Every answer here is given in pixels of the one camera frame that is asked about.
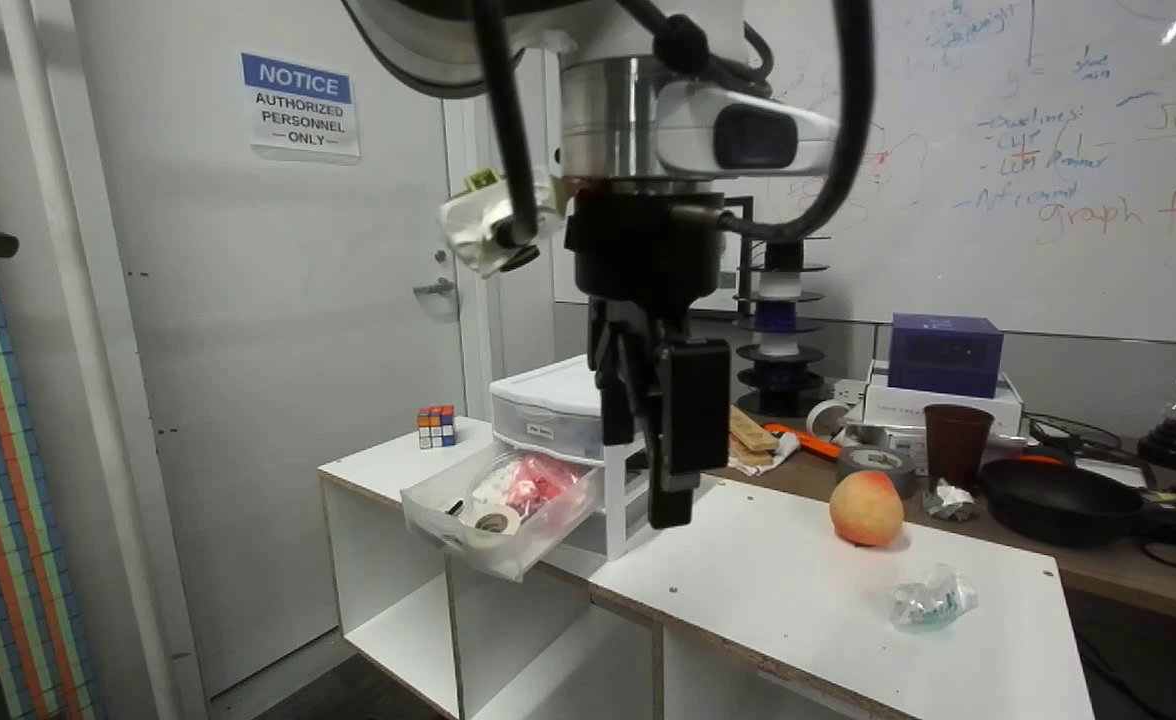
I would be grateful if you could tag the purple box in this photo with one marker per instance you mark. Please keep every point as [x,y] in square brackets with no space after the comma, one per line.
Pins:
[945,358]

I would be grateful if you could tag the white cardboard box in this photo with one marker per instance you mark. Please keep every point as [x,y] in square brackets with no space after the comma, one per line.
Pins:
[903,410]

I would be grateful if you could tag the wrist mounted camera box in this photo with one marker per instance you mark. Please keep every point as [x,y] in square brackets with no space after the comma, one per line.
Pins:
[489,227]

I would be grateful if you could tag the bag with red contents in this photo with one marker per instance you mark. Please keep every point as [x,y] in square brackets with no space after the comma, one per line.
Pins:
[543,481]

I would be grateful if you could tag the blue white notice sign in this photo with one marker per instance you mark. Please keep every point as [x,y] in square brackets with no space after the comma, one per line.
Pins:
[298,105]

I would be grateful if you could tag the clear plastic bag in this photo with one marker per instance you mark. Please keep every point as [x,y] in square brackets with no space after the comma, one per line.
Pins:
[934,603]

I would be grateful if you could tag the clear plastic drawer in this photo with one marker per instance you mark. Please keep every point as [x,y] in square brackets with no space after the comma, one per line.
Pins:
[483,552]

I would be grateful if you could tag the orange peach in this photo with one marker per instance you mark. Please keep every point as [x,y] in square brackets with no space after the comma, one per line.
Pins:
[871,510]

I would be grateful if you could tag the white pvc pole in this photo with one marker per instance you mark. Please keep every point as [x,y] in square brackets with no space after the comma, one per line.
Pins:
[108,403]

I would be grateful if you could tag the wooden brush block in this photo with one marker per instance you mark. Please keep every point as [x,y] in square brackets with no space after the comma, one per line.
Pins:
[754,432]

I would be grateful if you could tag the white shelf table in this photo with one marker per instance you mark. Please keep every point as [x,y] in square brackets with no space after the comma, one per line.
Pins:
[814,587]

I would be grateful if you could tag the rubiks cube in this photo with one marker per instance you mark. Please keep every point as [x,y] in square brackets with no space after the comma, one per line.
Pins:
[437,430]

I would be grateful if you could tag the dark red cup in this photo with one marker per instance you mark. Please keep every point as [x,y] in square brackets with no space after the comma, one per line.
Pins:
[959,445]

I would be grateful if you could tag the black frying pan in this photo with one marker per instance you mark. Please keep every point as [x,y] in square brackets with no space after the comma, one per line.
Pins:
[1054,505]

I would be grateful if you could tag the black spool stack stand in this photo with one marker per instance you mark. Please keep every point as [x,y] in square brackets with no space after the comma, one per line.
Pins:
[783,382]

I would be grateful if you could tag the colourful striped panel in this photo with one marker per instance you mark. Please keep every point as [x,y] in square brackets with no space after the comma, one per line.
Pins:
[3,535]

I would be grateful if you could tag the grey round bowl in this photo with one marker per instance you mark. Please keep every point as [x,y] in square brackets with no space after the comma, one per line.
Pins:
[880,463]

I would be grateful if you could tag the white plastic drawer unit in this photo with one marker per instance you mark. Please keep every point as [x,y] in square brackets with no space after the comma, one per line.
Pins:
[543,403]

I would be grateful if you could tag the crumpled white wrapper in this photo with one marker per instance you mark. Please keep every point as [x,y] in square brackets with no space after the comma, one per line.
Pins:
[955,500]

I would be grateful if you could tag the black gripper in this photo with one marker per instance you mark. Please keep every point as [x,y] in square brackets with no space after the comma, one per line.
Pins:
[650,253]

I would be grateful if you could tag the whiteboard with writing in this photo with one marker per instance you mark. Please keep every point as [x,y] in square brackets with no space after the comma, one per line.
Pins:
[1013,82]

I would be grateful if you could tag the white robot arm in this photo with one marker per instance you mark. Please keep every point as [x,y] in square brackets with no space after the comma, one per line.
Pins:
[603,105]

